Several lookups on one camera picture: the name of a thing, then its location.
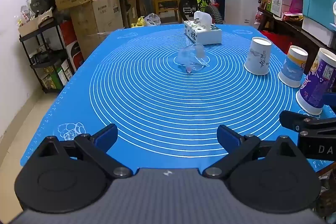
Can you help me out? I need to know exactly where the black bag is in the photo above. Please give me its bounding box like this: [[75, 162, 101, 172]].
[[30, 0, 56, 18]]

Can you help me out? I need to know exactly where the dark wooden side table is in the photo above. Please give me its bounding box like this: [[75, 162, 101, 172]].
[[257, 6, 336, 57]]

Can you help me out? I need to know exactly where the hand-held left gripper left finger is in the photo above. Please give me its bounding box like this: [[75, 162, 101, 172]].
[[34, 123, 133, 179]]

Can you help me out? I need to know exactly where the clear plastic cup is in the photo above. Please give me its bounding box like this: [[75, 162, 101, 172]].
[[175, 42, 210, 74]]

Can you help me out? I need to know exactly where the yellow and blue paper cup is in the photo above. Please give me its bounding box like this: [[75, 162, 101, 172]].
[[278, 46, 308, 88]]

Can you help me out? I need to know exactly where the purple paper cup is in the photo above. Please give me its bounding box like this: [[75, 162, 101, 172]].
[[295, 48, 336, 116]]

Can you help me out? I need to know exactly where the white plastic bag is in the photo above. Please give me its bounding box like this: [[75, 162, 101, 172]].
[[144, 13, 161, 27]]

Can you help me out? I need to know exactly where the green and white carton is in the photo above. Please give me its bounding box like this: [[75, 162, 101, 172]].
[[266, 0, 293, 17]]

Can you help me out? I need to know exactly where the yellow plastic toy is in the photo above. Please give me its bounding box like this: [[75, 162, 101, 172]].
[[131, 17, 146, 28]]

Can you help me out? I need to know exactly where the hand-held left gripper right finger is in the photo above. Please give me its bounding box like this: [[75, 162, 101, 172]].
[[203, 124, 306, 179]]

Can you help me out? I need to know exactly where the white patterned tissue box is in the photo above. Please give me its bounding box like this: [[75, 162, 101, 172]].
[[183, 11, 222, 45]]

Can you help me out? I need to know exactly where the red and white box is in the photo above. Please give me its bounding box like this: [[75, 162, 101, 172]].
[[59, 21, 85, 75]]

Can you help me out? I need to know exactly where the blue silicone mat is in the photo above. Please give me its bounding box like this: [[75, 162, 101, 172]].
[[20, 23, 336, 175]]

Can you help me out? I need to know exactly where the white floral paper cup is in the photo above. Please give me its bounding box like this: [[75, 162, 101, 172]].
[[244, 37, 272, 75]]

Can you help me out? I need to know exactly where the large brown cardboard box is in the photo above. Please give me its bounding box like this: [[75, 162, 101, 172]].
[[70, 0, 124, 60]]

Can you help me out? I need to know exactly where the black metal shelf rack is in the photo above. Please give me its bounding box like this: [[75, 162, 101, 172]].
[[18, 13, 85, 94]]

